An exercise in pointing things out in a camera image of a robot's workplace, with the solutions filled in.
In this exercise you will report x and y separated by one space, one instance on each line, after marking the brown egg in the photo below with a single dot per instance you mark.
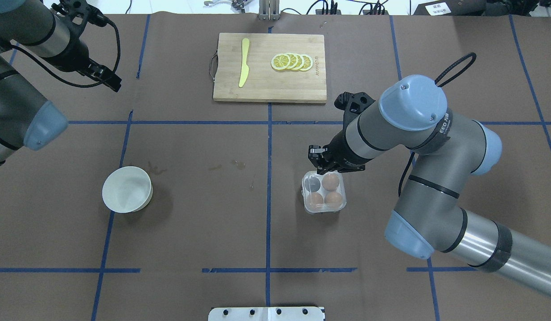
314 200
331 181
333 200

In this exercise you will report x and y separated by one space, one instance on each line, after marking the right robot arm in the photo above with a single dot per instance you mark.
450 147

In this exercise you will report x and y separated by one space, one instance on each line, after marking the lemon slice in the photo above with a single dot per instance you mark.
281 61
292 60
307 63
299 62

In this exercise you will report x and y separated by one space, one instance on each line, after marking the brown egg back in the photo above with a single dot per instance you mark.
333 200

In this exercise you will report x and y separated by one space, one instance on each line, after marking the clear plastic egg box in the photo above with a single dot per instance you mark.
311 182

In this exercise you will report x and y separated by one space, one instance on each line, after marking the yellow plastic knife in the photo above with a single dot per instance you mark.
244 71

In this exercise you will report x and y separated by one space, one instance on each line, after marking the white bowl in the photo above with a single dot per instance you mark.
127 190

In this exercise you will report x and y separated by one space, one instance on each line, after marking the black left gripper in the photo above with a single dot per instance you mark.
78 54

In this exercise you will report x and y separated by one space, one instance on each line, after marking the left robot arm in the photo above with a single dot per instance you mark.
52 38

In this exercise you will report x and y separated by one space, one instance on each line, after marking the brown egg front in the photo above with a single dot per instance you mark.
314 200

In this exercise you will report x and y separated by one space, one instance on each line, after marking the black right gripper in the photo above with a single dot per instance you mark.
339 153

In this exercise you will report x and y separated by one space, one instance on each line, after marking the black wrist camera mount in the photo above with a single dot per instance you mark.
352 104

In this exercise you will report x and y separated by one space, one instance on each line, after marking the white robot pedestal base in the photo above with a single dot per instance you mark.
289 313

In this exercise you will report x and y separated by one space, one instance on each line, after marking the bamboo cutting board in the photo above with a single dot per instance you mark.
265 84

